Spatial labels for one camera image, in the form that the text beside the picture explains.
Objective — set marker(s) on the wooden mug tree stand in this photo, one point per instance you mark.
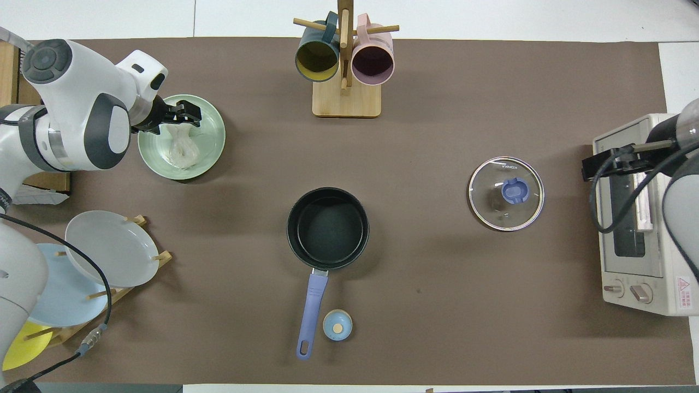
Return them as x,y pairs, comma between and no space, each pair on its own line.
347,101

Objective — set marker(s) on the light green plate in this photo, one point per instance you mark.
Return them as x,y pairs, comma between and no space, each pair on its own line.
210,139

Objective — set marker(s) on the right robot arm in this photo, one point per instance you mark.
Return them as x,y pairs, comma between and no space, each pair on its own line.
682,218

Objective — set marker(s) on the pink mug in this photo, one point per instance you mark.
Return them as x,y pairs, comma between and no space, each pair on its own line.
373,63

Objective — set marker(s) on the white plate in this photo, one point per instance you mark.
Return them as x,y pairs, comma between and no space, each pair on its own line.
109,248

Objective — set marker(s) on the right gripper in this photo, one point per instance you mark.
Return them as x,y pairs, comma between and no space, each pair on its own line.
665,134

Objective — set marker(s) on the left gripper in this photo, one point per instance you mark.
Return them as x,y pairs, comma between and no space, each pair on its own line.
159,115

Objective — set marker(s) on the glass lid with blue knob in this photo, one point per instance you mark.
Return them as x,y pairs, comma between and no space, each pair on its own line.
505,210

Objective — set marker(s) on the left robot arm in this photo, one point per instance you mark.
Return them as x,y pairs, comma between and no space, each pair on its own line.
82,82

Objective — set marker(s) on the beige toaster oven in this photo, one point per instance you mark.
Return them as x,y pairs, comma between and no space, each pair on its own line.
628,273

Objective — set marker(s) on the small blue round cup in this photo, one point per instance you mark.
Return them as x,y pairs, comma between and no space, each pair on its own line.
337,325

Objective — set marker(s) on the yellow plate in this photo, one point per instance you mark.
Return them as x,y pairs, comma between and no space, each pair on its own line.
22,352

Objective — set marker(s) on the wooden plate rack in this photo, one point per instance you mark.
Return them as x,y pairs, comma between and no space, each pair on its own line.
163,256

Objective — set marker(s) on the light blue plate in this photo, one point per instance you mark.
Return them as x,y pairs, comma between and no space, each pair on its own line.
65,300

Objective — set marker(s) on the dark teal mug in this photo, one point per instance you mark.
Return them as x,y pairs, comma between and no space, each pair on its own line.
317,60

